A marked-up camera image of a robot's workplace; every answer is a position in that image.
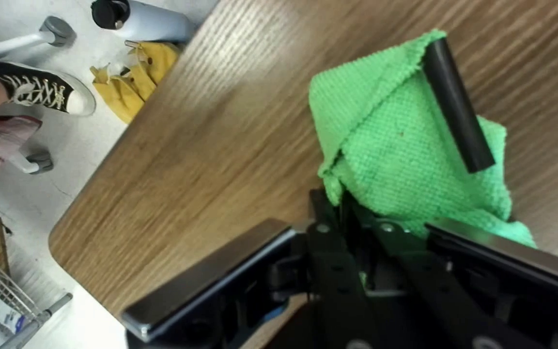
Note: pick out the black cylindrical bar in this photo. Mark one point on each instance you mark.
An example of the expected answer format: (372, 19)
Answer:
(455, 104)

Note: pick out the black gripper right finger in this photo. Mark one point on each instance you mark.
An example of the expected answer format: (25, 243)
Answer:
(523, 284)

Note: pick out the black white sneaker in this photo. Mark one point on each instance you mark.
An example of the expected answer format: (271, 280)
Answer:
(39, 90)

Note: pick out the grey tube black cap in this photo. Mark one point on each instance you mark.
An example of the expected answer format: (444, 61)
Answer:
(155, 22)

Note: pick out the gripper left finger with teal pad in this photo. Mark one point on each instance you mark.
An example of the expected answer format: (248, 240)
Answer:
(213, 278)

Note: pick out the pink fabric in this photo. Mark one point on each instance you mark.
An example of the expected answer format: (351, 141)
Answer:
(0, 147)

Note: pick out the yellow cloth bag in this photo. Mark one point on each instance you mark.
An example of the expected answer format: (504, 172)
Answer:
(130, 84)

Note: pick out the green cloth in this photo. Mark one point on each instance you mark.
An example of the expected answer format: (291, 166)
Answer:
(388, 148)

